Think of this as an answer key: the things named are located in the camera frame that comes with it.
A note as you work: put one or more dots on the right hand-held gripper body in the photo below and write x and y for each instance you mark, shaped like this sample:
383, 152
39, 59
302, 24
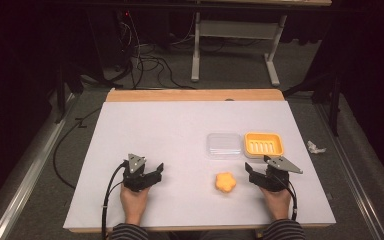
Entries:
277, 173

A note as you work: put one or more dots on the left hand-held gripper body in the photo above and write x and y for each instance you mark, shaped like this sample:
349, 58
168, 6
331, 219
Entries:
134, 173

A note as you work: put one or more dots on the person's left hand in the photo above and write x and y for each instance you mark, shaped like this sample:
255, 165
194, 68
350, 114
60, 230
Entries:
134, 203

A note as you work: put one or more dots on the person's right hand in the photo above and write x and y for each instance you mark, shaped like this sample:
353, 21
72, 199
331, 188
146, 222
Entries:
277, 203

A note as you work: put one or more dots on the yellow soap dish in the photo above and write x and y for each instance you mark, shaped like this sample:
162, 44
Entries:
264, 144

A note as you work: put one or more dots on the orange flower-shaped soap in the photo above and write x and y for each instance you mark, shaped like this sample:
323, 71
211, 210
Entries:
226, 182

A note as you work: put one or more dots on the white table cover sheet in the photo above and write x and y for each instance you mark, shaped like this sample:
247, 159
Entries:
173, 140

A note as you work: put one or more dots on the clear plastic lid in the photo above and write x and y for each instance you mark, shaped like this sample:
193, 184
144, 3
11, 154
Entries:
224, 145

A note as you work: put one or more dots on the crumpled white paper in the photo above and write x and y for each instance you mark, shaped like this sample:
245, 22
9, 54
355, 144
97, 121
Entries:
315, 147

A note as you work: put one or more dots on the black metal stand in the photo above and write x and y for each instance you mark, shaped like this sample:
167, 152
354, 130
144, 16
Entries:
333, 96

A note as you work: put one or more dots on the white metal desk frame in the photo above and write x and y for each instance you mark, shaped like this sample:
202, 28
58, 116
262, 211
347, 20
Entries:
236, 30

